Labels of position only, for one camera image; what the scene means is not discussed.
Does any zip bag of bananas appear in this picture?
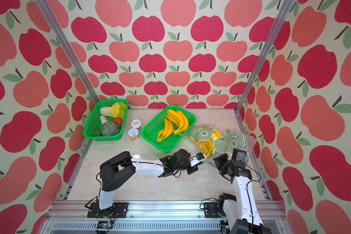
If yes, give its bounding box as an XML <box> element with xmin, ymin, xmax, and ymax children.
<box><xmin>224</xmin><ymin>129</ymin><xmax>257</xmax><ymax>163</ymax></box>
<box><xmin>188</xmin><ymin>124</ymin><xmax>232</xmax><ymax>161</ymax></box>

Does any yellow banana bunch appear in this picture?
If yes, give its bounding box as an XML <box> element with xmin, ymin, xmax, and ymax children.
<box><xmin>166</xmin><ymin>109</ymin><xmax>189</xmax><ymax>136</ymax></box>

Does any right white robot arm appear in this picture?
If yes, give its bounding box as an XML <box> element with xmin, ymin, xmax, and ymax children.
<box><xmin>214</xmin><ymin>154</ymin><xmax>272</xmax><ymax>234</ymax></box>

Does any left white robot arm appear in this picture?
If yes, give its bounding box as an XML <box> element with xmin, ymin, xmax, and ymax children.
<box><xmin>96</xmin><ymin>149</ymin><xmax>206</xmax><ymax>210</ymax></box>

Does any empty green plastic basket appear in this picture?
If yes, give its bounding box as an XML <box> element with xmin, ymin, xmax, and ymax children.
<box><xmin>141</xmin><ymin>105</ymin><xmax>197</xmax><ymax>153</ymax></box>

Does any pull-tab tin can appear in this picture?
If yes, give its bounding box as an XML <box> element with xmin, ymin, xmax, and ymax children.
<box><xmin>128</xmin><ymin>128</ymin><xmax>140</xmax><ymax>141</ymax></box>

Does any white lidded cup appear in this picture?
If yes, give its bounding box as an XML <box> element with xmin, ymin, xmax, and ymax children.
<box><xmin>131</xmin><ymin>119</ymin><xmax>142</xmax><ymax>130</ymax></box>

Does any red tomato toy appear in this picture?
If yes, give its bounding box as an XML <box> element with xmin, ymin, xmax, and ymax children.
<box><xmin>113</xmin><ymin>118</ymin><xmax>123</xmax><ymax>128</ymax></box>

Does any green netted melon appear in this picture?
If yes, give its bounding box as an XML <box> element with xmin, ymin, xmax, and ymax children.
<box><xmin>100</xmin><ymin>121</ymin><xmax>121</xmax><ymax>136</ymax></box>

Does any napa cabbage toy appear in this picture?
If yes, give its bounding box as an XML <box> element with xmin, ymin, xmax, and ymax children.
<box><xmin>99</xmin><ymin>102</ymin><xmax>127</xmax><ymax>118</ymax></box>

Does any green basket with vegetables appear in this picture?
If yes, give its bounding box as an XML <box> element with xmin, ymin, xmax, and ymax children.
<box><xmin>83</xmin><ymin>99</ymin><xmax>129</xmax><ymax>141</ymax></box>

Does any green pepper toy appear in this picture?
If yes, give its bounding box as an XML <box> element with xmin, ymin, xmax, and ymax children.
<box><xmin>94</xmin><ymin>128</ymin><xmax>101</xmax><ymax>137</ymax></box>

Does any white mushroom toy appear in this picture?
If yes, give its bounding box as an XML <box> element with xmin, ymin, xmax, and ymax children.
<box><xmin>99</xmin><ymin>115</ymin><xmax>108</xmax><ymax>125</ymax></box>

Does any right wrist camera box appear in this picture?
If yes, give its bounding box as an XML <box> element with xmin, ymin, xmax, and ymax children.
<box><xmin>232</xmin><ymin>148</ymin><xmax>247</xmax><ymax>169</ymax></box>

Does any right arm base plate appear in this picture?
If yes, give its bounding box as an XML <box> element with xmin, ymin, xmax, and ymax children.
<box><xmin>199</xmin><ymin>200</ymin><xmax>227</xmax><ymax>219</ymax></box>

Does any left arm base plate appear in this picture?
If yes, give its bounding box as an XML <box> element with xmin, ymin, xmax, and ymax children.
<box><xmin>85</xmin><ymin>202</ymin><xmax>129</xmax><ymax>219</ymax></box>

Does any front aluminium rail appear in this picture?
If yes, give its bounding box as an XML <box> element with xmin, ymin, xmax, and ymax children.
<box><xmin>39</xmin><ymin>200</ymin><xmax>291</xmax><ymax>234</ymax></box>

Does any right aluminium frame post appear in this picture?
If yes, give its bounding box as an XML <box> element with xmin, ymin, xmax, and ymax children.
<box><xmin>234</xmin><ymin>0</ymin><xmax>295</xmax><ymax>116</ymax></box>

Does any aluminium frame post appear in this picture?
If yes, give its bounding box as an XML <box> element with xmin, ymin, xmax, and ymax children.
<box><xmin>234</xmin><ymin>0</ymin><xmax>295</xmax><ymax>116</ymax></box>
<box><xmin>35</xmin><ymin>0</ymin><xmax>101</xmax><ymax>103</ymax></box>

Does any left aluminium frame post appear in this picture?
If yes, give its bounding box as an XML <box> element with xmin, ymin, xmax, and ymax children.
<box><xmin>35</xmin><ymin>0</ymin><xmax>101</xmax><ymax>103</ymax></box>

